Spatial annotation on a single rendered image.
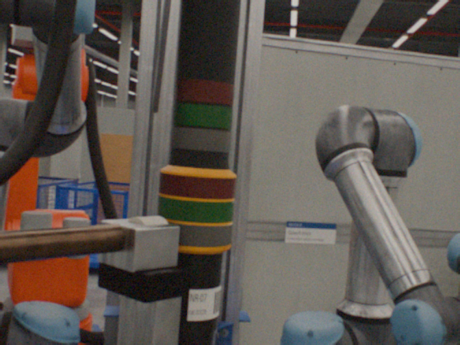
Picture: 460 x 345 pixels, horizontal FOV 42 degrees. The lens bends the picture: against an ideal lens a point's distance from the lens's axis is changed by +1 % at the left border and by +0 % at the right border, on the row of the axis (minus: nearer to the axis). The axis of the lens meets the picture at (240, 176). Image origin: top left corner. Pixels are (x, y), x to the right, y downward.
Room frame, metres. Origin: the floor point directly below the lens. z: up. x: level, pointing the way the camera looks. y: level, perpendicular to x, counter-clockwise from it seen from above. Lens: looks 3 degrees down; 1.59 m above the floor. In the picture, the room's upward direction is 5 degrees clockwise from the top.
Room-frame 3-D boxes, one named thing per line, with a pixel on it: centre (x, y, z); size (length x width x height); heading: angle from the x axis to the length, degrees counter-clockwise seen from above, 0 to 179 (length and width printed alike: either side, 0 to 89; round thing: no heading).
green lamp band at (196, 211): (0.34, 0.02, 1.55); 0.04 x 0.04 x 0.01
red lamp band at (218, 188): (0.34, 0.02, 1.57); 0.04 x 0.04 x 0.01
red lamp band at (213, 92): (0.34, 0.02, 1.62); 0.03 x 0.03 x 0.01
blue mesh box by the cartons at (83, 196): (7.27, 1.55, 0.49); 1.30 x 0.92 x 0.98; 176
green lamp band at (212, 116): (0.34, 0.02, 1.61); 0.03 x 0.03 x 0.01
